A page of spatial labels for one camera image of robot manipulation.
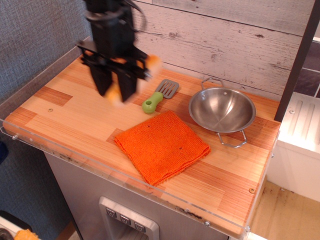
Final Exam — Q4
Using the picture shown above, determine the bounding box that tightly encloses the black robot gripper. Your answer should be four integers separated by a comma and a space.
77, 11, 150, 102

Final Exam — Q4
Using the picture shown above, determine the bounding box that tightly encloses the toy hot dog bun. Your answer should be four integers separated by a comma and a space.
104, 54, 163, 106

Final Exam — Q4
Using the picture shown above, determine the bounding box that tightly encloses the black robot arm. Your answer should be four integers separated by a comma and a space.
77, 0, 149, 102

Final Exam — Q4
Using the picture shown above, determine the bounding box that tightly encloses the orange knitted cloth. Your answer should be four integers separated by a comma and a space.
114, 111, 211, 186

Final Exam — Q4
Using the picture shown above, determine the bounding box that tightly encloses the clear acrylic table guard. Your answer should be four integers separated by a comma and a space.
3, 115, 280, 240

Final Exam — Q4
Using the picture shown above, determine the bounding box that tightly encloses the silver dispenser panel with buttons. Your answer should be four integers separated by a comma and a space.
99, 196, 160, 240

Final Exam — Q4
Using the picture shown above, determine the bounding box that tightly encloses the orange object bottom left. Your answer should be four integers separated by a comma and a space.
13, 229, 39, 240

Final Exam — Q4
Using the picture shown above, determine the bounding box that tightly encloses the white ridged side counter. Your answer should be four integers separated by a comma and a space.
266, 37, 320, 203

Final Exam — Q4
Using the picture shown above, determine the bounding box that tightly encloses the green handled grey spatula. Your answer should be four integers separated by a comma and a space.
142, 79, 180, 114

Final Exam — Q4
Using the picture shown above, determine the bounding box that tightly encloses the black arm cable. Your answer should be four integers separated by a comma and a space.
124, 0, 148, 33

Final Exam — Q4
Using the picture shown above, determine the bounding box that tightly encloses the steel bowl with handles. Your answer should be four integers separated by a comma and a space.
188, 77, 256, 149

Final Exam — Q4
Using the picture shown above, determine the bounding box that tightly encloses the dark grey right post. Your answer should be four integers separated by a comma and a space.
274, 0, 320, 122

